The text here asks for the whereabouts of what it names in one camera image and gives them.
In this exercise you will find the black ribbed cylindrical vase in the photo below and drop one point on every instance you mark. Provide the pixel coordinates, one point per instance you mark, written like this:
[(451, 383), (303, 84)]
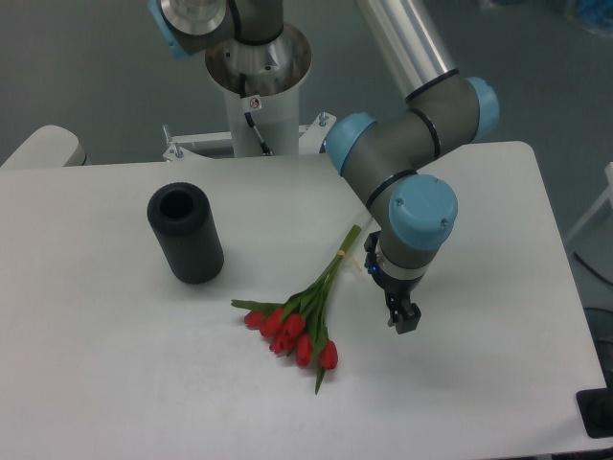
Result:
[(181, 219)]

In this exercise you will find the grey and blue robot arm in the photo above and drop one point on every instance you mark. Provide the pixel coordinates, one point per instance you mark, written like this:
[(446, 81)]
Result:
[(381, 162)]

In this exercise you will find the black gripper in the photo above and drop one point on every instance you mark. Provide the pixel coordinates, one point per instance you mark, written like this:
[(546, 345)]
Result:
[(397, 283)]

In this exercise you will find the black box at table edge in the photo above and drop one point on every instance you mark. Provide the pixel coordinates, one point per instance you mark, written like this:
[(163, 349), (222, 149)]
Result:
[(595, 408)]

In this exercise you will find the white furniture at right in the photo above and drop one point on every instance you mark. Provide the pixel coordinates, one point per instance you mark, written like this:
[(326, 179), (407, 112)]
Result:
[(595, 215)]

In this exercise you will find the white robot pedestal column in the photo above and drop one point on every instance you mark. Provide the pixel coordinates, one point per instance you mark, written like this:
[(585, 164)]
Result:
[(260, 86)]

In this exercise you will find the white chair back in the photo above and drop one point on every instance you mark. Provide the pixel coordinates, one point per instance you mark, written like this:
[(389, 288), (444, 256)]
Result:
[(48, 147)]

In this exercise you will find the red tulip bouquet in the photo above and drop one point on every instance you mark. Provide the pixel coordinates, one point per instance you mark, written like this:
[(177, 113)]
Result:
[(298, 326)]

